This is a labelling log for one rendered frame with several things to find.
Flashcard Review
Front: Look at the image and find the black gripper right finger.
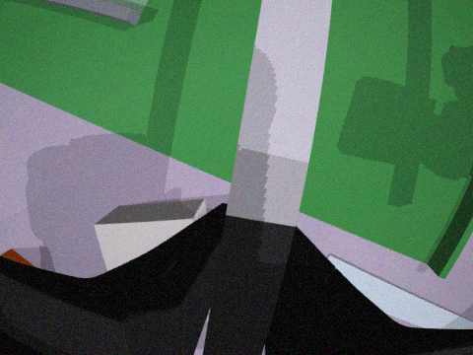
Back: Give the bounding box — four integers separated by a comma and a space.
264, 226, 473, 355

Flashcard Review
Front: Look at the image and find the green rectangular mat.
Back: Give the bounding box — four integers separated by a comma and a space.
0, 0, 473, 264

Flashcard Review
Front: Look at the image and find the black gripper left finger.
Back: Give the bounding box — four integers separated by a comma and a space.
0, 204, 228, 355

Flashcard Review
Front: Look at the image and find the light grey block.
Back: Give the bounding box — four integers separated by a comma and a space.
95, 200, 208, 271

